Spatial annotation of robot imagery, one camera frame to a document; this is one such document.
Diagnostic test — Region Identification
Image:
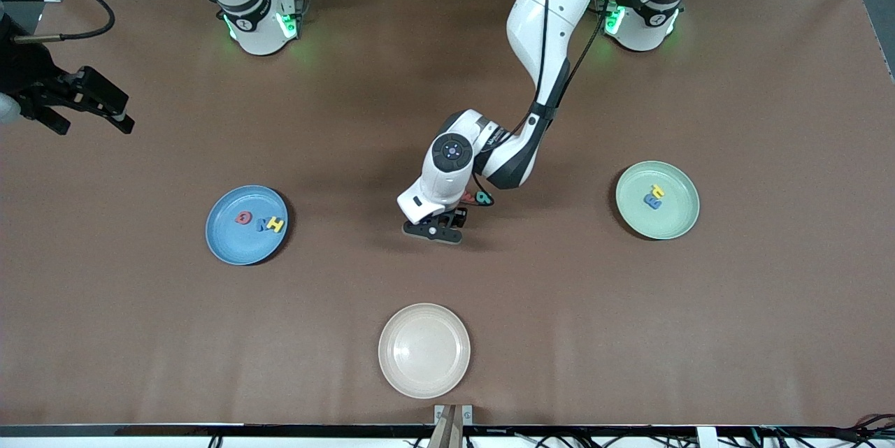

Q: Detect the beige plate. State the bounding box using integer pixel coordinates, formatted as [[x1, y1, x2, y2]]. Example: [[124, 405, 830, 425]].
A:
[[378, 303, 471, 400]]

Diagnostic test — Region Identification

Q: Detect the brown table cover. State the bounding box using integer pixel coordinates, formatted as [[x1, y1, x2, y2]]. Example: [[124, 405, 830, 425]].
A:
[[0, 0, 895, 428]]

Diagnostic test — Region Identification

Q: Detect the blue plate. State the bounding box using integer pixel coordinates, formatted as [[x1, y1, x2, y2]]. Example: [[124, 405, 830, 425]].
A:
[[205, 185, 289, 266]]

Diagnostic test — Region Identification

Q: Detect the silver metal bracket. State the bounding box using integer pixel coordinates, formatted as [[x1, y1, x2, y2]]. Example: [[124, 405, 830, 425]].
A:
[[434, 404, 474, 426]]

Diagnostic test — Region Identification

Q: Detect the green plate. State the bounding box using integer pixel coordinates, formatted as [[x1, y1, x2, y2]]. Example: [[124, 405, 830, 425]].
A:
[[615, 160, 701, 241]]

